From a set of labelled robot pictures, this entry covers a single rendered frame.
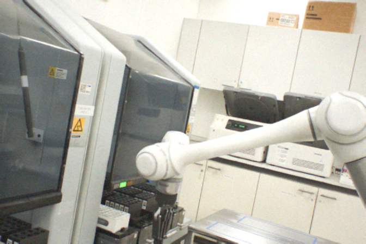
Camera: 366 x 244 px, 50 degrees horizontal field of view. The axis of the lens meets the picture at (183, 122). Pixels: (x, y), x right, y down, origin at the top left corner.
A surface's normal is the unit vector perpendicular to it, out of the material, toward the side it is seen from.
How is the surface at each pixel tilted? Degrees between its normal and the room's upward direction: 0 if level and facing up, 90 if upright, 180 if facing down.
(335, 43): 90
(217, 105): 90
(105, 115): 90
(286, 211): 90
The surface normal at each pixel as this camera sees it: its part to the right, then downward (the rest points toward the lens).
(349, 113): -0.36, -0.11
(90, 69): 0.90, 0.19
